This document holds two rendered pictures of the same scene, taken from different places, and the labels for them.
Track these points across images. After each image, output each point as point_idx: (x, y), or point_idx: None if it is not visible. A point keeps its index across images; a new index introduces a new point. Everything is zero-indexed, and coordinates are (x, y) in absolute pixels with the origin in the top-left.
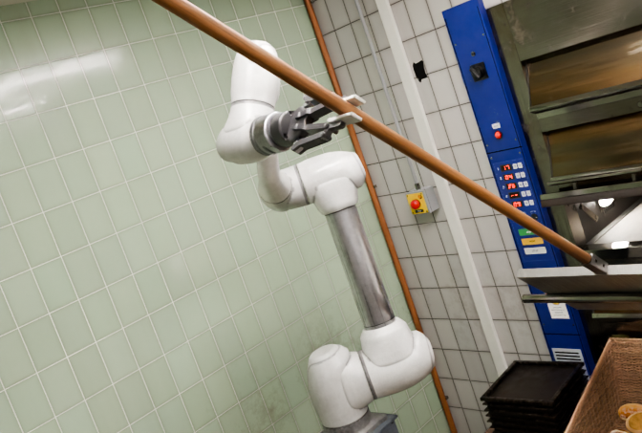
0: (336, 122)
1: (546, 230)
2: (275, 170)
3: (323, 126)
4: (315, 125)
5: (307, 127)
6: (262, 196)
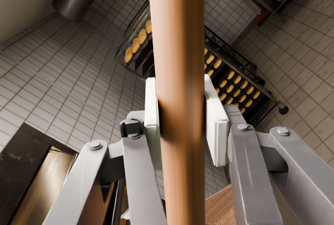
0: (226, 112)
1: None
2: None
3: (249, 134)
4: (249, 168)
5: (268, 220)
6: None
